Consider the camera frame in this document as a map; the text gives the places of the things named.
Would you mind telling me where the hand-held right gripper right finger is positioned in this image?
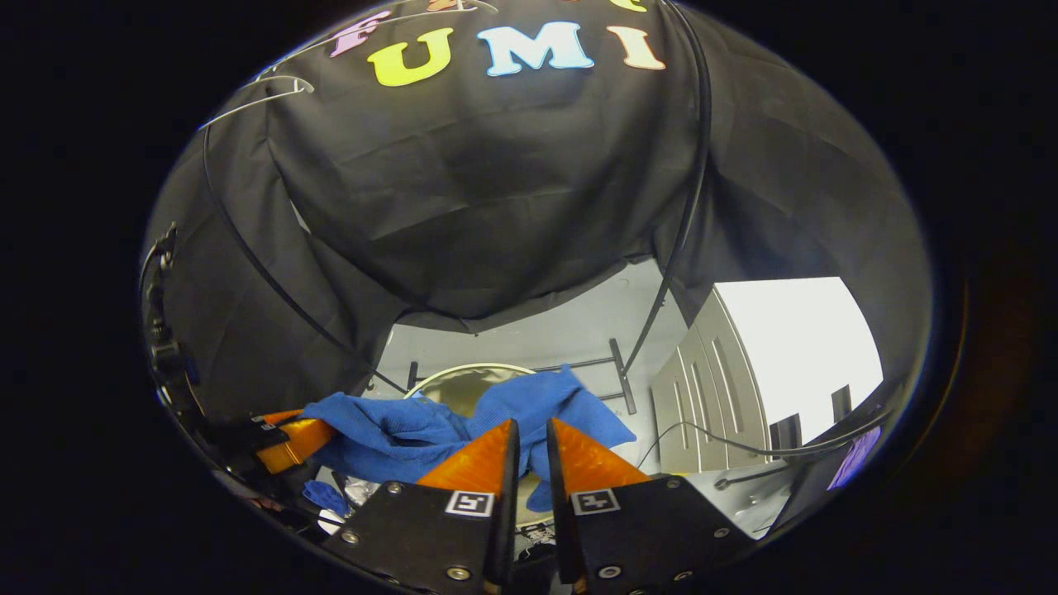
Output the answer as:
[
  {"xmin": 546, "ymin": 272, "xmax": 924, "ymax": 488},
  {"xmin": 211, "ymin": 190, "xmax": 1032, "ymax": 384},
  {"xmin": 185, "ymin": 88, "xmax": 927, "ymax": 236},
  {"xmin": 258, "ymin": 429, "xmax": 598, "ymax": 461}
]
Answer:
[{"xmin": 546, "ymin": 417, "xmax": 755, "ymax": 595}]

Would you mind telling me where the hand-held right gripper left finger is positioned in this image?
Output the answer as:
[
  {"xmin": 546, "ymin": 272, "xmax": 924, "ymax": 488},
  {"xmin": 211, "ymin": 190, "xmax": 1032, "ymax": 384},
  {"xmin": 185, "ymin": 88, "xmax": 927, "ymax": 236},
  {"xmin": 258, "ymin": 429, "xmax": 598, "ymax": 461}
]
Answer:
[{"xmin": 321, "ymin": 418, "xmax": 522, "ymax": 595}]

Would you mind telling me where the blue corduroy jacket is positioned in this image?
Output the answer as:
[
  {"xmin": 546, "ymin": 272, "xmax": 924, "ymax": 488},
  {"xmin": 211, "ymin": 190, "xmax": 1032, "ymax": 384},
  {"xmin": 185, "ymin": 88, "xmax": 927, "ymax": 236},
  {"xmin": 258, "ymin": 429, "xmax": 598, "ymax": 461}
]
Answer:
[{"xmin": 299, "ymin": 365, "xmax": 637, "ymax": 513}]

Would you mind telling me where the round laundry hamper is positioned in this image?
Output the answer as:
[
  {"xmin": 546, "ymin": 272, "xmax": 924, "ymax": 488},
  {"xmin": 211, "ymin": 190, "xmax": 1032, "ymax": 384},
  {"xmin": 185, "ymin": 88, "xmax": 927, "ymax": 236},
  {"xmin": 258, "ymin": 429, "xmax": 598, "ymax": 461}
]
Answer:
[{"xmin": 403, "ymin": 362, "xmax": 556, "ymax": 530}]

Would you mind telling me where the white plastic clothes hanger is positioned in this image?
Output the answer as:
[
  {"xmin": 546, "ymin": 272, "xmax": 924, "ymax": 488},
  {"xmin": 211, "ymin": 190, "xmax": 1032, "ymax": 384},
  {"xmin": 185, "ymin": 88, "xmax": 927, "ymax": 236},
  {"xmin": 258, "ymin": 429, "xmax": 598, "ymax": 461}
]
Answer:
[
  {"xmin": 256, "ymin": 0, "xmax": 501, "ymax": 79},
  {"xmin": 198, "ymin": 74, "xmax": 316, "ymax": 131}
]

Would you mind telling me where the black metal clothes rack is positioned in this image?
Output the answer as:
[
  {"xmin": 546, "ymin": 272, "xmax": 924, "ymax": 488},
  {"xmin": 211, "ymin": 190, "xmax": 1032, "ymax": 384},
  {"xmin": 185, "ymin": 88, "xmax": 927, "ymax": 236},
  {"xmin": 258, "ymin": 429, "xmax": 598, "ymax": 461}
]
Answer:
[{"xmin": 201, "ymin": 0, "xmax": 713, "ymax": 416}]

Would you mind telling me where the small blue cloth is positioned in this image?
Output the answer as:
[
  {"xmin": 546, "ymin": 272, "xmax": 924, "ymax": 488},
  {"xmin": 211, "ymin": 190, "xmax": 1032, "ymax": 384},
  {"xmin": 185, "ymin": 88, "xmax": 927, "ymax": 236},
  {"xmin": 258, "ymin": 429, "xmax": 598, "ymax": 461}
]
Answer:
[{"xmin": 301, "ymin": 480, "xmax": 350, "ymax": 518}]

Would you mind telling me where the white cabinet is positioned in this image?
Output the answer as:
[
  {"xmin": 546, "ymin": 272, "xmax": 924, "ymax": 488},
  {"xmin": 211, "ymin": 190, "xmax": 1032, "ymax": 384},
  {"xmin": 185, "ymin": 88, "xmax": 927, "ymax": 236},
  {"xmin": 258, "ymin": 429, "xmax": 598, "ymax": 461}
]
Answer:
[{"xmin": 649, "ymin": 277, "xmax": 885, "ymax": 476}]

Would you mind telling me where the purple object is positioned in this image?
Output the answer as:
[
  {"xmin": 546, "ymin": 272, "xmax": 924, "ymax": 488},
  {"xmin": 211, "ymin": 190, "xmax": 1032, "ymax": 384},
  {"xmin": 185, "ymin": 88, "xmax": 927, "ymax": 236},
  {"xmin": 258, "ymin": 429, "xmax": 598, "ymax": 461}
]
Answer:
[{"xmin": 827, "ymin": 426, "xmax": 883, "ymax": 491}]

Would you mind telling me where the black cable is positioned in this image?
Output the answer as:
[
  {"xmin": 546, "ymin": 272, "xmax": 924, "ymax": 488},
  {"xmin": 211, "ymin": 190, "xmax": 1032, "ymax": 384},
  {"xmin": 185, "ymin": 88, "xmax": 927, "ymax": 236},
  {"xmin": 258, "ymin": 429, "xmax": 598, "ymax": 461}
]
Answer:
[{"xmin": 635, "ymin": 405, "xmax": 898, "ymax": 472}]

